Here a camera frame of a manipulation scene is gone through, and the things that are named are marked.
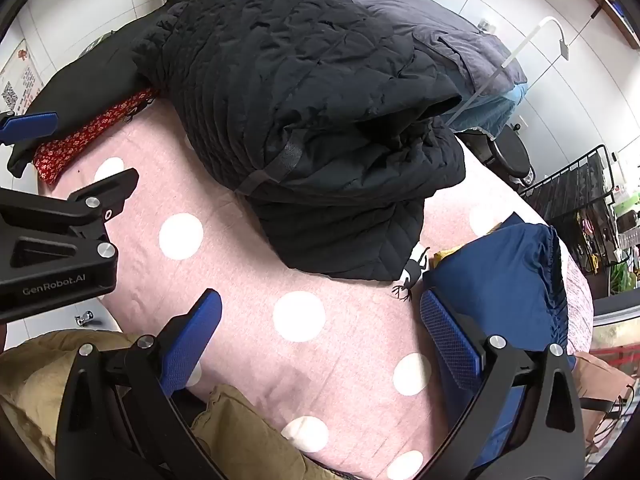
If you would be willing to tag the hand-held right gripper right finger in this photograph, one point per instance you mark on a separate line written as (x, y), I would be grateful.
(450, 340)

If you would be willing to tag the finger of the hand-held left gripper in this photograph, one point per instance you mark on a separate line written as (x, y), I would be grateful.
(75, 220)
(30, 126)

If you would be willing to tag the black round stool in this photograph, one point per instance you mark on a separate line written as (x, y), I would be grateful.
(510, 152)

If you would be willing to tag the small metal fitting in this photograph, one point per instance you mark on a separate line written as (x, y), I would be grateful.
(85, 318)

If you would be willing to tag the white bent pole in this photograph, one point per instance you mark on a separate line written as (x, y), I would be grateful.
(525, 40)

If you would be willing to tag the tan cloth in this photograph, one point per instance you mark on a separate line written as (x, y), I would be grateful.
(35, 390)

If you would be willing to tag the pink polka dot bedsheet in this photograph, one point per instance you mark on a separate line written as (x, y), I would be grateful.
(240, 240)

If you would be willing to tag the black quilted jacket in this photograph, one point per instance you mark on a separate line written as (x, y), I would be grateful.
(300, 85)

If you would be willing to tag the pink speckled blanket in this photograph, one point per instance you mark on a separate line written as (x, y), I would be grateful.
(577, 300)

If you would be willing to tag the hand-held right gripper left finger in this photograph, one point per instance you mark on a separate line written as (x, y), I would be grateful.
(192, 340)

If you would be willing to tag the yellow cloth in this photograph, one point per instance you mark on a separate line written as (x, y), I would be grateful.
(445, 256)

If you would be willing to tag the wall poster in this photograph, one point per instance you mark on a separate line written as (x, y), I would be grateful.
(20, 85)

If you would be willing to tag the light blue cloth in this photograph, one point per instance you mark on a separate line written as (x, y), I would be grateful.
(492, 105)

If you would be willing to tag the black cloth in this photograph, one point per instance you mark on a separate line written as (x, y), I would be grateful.
(90, 80)

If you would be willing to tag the wooden wall shelf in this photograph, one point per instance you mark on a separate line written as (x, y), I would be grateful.
(615, 10)

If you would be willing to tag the navy blue cloth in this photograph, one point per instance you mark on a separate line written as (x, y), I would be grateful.
(500, 270)

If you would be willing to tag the brown paper bag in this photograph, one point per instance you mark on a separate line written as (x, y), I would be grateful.
(600, 380)

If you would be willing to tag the red floral cloth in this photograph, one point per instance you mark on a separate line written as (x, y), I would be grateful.
(80, 140)

